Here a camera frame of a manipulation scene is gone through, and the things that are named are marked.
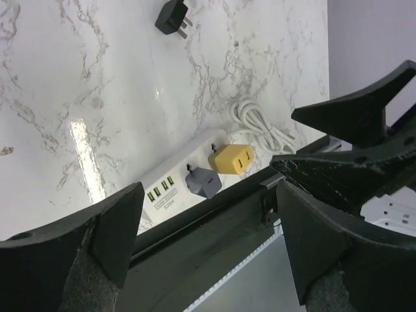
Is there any yellow cube charger plug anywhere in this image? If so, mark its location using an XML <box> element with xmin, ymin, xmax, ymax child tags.
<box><xmin>208</xmin><ymin>144</ymin><xmax>254</xmax><ymax>175</ymax></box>

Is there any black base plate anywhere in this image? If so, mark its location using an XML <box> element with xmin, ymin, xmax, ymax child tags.
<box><xmin>115</xmin><ymin>168</ymin><xmax>282</xmax><ymax>311</ymax></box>

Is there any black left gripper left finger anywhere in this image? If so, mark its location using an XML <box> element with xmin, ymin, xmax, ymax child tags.
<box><xmin>1</xmin><ymin>182</ymin><xmax>144</xmax><ymax>311</ymax></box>

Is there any white USB power strip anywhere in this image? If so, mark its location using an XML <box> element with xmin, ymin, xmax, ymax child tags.
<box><xmin>140</xmin><ymin>129</ymin><xmax>229</xmax><ymax>229</ymax></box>

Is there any white coiled power cable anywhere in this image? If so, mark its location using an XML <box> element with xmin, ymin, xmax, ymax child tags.
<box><xmin>226</xmin><ymin>99</ymin><xmax>297</xmax><ymax>153</ymax></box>

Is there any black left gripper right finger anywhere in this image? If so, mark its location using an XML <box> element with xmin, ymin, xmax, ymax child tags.
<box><xmin>275</xmin><ymin>180</ymin><xmax>416</xmax><ymax>312</ymax></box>

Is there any grey cube charger plug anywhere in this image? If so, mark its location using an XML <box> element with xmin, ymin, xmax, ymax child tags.
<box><xmin>185</xmin><ymin>167</ymin><xmax>222</xmax><ymax>199</ymax></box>

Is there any black three-pin plug adapter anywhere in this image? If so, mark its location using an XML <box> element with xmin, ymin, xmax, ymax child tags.
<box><xmin>155</xmin><ymin>0</ymin><xmax>193</xmax><ymax>39</ymax></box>

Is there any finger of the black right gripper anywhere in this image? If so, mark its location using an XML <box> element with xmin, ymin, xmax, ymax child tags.
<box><xmin>291</xmin><ymin>60</ymin><xmax>415</xmax><ymax>146</ymax></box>
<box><xmin>270</xmin><ymin>142</ymin><xmax>415</xmax><ymax>216</ymax></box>

